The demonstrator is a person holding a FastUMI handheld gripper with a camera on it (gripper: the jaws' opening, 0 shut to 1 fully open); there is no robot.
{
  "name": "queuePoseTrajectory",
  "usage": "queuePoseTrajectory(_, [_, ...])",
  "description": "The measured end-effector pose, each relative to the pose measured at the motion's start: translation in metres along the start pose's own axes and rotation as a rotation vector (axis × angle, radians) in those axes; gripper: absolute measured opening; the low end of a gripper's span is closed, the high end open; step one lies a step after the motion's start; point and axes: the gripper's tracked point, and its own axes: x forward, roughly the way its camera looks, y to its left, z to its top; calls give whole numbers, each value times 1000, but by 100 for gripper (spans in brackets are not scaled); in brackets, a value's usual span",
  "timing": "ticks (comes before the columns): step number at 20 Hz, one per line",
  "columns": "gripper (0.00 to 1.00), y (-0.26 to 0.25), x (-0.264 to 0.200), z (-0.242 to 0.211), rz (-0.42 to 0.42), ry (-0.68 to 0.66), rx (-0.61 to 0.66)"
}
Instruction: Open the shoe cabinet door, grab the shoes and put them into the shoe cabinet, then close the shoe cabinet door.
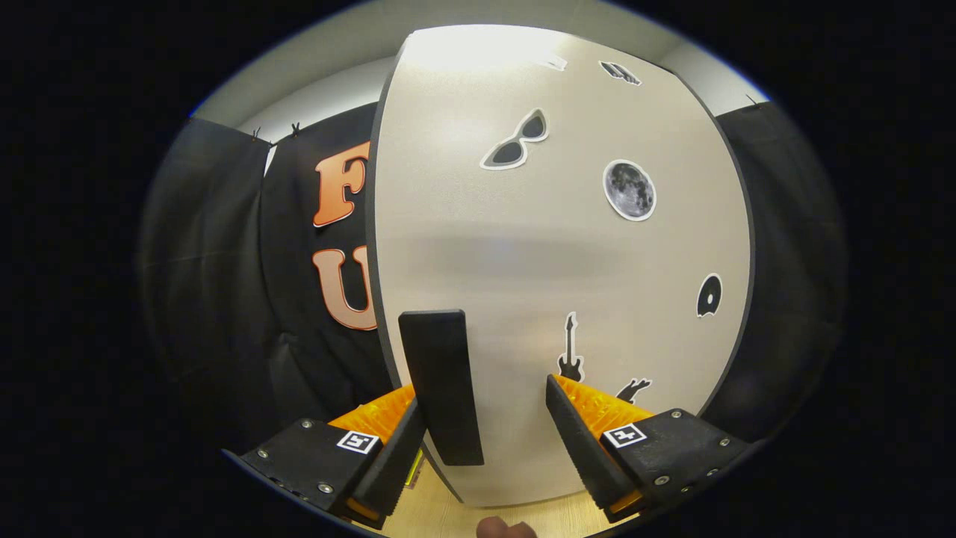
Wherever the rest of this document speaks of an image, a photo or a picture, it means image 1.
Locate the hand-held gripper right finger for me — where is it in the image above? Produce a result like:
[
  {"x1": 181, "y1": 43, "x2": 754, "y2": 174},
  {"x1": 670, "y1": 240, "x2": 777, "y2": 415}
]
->
[{"x1": 545, "y1": 374, "x2": 750, "y2": 524}]

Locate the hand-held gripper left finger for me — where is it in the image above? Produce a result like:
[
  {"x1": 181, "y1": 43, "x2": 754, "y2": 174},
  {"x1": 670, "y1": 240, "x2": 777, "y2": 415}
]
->
[{"x1": 239, "y1": 385, "x2": 428, "y2": 531}]

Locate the black cabinet door handle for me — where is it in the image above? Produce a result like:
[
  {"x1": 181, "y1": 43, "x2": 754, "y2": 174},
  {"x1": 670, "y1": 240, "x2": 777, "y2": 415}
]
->
[{"x1": 398, "y1": 309, "x2": 485, "y2": 466}]

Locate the beige shoe cabinet door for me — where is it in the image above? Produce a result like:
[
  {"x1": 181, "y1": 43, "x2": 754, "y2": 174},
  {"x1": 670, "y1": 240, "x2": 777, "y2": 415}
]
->
[{"x1": 371, "y1": 24, "x2": 755, "y2": 507}]

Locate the dark grey shoe cabinet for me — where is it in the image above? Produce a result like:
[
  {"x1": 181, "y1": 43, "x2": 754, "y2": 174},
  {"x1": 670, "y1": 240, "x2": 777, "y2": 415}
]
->
[{"x1": 364, "y1": 22, "x2": 757, "y2": 509}]

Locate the black backdrop cloth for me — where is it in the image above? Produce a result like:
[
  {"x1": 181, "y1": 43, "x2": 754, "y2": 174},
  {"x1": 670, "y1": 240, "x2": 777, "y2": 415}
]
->
[{"x1": 138, "y1": 101, "x2": 848, "y2": 449}]

